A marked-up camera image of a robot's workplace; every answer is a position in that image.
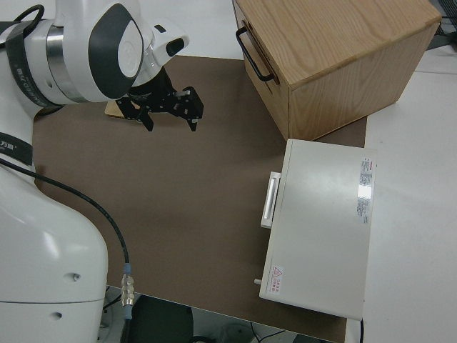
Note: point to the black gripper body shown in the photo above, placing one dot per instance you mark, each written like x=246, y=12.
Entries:
x=157, y=93

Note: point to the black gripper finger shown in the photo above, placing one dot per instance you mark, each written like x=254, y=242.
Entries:
x=193, y=106
x=141, y=114

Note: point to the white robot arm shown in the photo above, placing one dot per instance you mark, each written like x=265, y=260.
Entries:
x=46, y=228

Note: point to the light wooden rack base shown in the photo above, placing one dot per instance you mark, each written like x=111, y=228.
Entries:
x=112, y=109

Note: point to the brown table mat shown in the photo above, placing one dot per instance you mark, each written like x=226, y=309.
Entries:
x=185, y=200

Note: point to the wooden drawer cabinet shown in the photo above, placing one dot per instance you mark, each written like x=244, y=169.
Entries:
x=342, y=60

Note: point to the white microwave oven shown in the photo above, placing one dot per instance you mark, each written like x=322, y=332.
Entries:
x=317, y=228

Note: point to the black equipment behind cabinet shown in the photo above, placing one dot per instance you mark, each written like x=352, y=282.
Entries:
x=444, y=30

